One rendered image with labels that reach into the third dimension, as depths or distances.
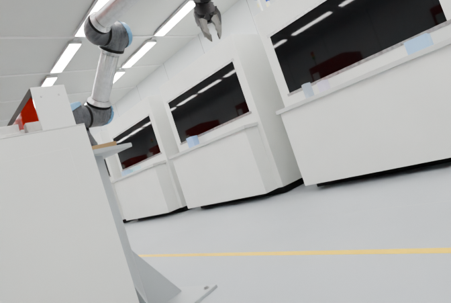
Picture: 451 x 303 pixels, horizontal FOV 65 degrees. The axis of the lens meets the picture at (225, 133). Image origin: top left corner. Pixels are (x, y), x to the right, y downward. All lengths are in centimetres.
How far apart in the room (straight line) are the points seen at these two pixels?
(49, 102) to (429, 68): 258
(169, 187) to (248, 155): 213
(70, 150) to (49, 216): 18
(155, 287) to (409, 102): 227
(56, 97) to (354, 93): 259
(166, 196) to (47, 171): 491
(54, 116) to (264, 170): 327
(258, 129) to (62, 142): 338
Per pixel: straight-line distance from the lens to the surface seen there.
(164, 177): 589
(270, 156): 421
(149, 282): 191
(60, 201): 101
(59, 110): 113
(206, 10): 137
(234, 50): 437
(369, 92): 320
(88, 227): 102
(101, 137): 793
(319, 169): 359
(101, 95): 181
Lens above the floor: 60
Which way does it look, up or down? 4 degrees up
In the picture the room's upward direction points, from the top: 19 degrees counter-clockwise
